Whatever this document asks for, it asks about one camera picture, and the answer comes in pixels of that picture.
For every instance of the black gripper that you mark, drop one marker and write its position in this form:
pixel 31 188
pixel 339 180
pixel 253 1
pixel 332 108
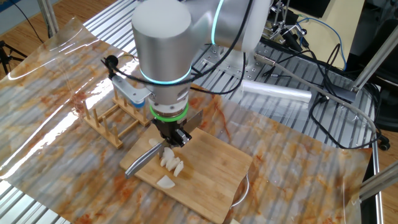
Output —
pixel 169 130

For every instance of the steel cleaver knife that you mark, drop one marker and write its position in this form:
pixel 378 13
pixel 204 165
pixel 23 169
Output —
pixel 143 161

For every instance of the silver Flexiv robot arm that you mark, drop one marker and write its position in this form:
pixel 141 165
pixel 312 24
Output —
pixel 161 46

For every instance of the thin white radish slice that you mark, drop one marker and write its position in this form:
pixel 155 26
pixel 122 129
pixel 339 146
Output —
pixel 165 182
pixel 163 162
pixel 178 169
pixel 168 153
pixel 172 164

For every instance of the wooden cutting board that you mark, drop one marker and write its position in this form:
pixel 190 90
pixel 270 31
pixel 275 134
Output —
pixel 211 180

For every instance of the wooden peg knife rack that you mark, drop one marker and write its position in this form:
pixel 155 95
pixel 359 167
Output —
pixel 116 143

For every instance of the clear plastic film roll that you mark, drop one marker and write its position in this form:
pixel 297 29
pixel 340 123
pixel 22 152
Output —
pixel 276 91

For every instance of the marble pattern table mat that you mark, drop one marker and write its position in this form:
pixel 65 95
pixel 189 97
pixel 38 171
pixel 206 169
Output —
pixel 62 186

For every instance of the metal clamp stand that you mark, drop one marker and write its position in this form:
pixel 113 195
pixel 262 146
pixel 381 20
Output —
pixel 286 34

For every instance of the cream cabinet panel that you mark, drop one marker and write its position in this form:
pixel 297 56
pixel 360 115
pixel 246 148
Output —
pixel 320 49

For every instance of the black tripod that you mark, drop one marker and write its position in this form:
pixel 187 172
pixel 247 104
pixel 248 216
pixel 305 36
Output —
pixel 6 59

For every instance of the black flat screen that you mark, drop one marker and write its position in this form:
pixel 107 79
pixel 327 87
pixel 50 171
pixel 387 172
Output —
pixel 311 7

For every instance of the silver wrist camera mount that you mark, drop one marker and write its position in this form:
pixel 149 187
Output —
pixel 130 90

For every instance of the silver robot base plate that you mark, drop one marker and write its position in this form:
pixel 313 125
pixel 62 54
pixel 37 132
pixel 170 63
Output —
pixel 230 67

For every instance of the aluminium frame post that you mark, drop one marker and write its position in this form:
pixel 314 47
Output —
pixel 379 183
pixel 376 59
pixel 49 15

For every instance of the aluminium table edge rail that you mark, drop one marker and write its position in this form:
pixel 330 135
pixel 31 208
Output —
pixel 377 186

